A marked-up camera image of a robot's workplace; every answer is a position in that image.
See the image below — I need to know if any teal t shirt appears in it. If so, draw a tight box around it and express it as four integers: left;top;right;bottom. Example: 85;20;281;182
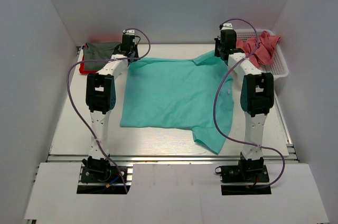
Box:
120;51;234;154

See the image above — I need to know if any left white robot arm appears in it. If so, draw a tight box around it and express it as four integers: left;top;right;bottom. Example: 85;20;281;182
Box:
83;29;138;182

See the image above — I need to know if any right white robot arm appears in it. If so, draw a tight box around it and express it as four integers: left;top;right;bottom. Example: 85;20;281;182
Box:
215;24;274;183

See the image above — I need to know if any folded grey t shirt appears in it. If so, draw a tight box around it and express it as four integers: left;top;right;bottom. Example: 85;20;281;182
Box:
85;42;120;70

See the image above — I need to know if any crumpled pink t shirt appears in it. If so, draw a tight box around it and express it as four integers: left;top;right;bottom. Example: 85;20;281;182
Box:
236;31;281;68

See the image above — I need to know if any folded red t shirt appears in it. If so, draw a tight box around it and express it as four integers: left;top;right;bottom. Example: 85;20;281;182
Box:
79;45;99;74

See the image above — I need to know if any white plastic basket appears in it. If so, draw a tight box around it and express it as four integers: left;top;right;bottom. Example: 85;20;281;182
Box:
236;29;289;80

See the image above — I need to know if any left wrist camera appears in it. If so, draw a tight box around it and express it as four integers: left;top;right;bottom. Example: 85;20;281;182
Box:
123;29;135;35

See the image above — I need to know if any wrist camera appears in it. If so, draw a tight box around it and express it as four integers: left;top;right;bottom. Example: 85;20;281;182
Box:
123;29;135;35
219;23;233;31

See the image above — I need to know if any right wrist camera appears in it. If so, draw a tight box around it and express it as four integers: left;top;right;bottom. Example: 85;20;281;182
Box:
219;23;233;31

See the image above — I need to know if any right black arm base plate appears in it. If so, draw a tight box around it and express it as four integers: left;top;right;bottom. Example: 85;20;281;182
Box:
215;165;271;196

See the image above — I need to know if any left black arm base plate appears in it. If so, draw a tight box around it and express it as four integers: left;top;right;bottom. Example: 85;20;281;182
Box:
77;157;130;195

